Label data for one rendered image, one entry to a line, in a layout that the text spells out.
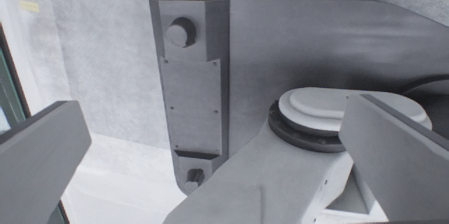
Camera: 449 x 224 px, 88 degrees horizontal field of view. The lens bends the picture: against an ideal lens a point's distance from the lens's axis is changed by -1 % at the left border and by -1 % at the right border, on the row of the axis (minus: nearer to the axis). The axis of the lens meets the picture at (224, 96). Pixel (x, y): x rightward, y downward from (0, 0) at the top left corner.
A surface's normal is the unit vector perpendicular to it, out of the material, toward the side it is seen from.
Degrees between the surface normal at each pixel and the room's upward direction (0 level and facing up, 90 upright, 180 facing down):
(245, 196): 115
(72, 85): 0
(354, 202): 90
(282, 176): 90
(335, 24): 0
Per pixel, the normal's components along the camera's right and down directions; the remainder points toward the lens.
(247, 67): -0.16, 0.47
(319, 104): 0.00, -0.88
